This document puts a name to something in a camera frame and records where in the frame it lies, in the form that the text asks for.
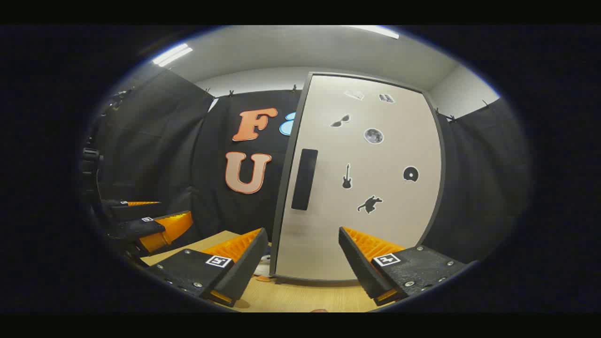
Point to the white cabinet door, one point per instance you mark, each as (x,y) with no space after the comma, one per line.
(389,225)

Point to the long ceiling light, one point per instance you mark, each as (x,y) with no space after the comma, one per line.
(173,55)

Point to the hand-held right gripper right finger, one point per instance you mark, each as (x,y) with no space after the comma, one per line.
(361,272)

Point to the black backdrop cloth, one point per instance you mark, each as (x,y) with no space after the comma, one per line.
(155,141)

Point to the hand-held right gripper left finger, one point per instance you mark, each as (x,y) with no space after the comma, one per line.
(244,272)

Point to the wide ceiling light panel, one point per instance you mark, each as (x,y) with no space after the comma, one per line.
(375,32)

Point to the grey cabinet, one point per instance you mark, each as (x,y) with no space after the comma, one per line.
(279,220)

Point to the white and orange figurine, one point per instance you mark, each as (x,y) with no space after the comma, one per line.
(264,268)

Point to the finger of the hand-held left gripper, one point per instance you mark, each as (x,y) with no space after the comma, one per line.
(141,229)
(136,211)

